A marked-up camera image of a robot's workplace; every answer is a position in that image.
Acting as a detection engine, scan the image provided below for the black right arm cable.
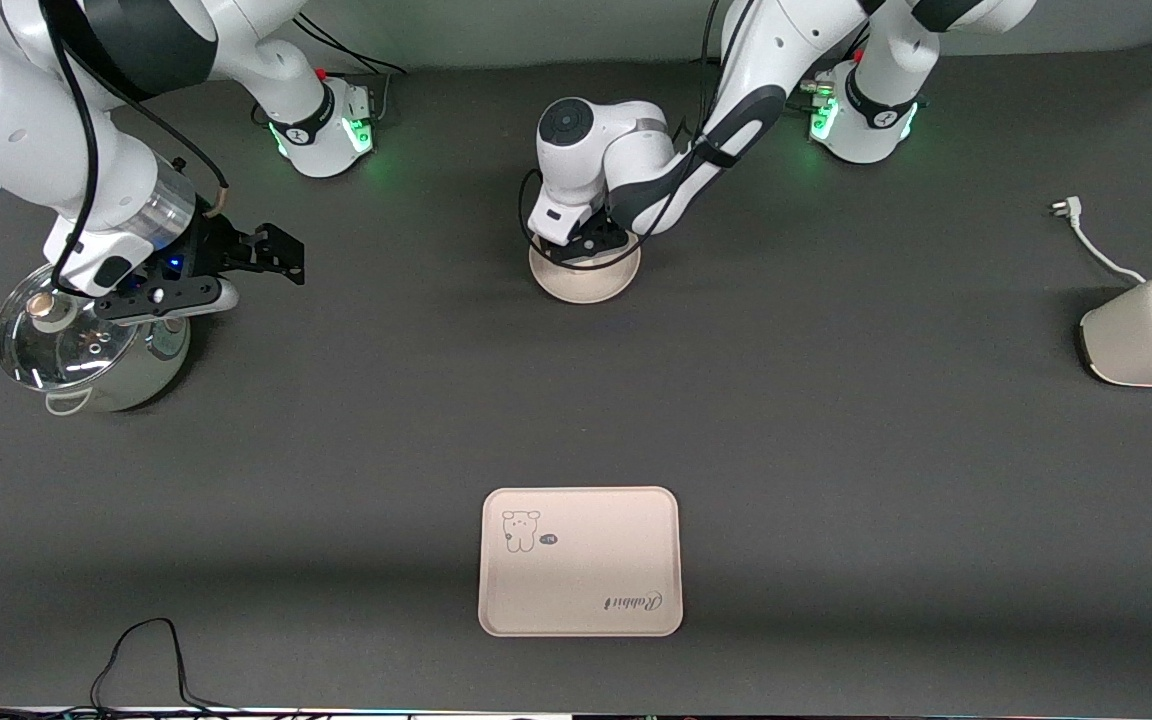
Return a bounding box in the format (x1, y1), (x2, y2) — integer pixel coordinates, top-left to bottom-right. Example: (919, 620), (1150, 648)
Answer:
(39, 0), (233, 293)

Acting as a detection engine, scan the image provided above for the black looped table cable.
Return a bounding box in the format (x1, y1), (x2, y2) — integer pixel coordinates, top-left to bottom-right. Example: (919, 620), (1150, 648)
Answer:
(0, 617), (237, 720)

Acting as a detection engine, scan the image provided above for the black base cable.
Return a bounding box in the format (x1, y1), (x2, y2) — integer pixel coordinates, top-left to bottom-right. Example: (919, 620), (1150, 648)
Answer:
(291, 14), (409, 79)

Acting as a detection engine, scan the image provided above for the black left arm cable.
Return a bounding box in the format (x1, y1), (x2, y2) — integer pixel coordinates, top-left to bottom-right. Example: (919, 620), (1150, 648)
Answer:
(519, 0), (752, 272)

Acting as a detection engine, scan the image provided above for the cream white toaster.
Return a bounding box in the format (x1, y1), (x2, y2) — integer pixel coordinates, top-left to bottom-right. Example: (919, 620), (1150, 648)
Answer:
(1079, 273), (1152, 388)

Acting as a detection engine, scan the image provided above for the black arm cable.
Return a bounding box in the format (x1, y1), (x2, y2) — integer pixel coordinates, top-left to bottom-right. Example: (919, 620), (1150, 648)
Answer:
(39, 0), (233, 293)
(519, 0), (752, 272)

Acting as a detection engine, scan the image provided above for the beige rabbit print tray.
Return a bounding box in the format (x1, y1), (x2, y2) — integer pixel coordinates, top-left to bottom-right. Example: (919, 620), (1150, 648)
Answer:
(477, 486), (685, 639)

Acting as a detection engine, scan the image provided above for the white toaster power cable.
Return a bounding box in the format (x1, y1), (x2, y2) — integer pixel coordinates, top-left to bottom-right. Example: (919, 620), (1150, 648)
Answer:
(1050, 196), (1148, 285)

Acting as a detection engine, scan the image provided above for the round beige plate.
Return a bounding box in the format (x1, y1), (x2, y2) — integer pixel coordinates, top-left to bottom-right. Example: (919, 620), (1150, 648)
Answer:
(528, 238), (643, 305)

